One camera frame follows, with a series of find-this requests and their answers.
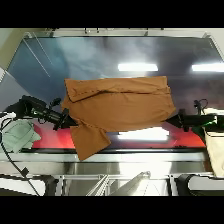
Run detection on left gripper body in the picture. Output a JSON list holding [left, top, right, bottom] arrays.
[[52, 108, 80, 132]]

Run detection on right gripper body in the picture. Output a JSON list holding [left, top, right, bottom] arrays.
[[167, 108, 192, 133]]

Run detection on black cable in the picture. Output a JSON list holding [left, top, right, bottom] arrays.
[[0, 117, 42, 197]]

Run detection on cream garment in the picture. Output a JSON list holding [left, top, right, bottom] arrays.
[[201, 107, 224, 178]]

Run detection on pale green garment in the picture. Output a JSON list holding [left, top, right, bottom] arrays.
[[0, 118, 42, 154]]

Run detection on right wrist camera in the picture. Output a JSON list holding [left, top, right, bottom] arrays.
[[193, 98, 210, 116]]

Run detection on silver frame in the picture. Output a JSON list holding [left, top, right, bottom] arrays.
[[0, 28, 224, 197]]

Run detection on brown T-shirt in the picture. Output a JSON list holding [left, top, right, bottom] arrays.
[[60, 75, 177, 162]]

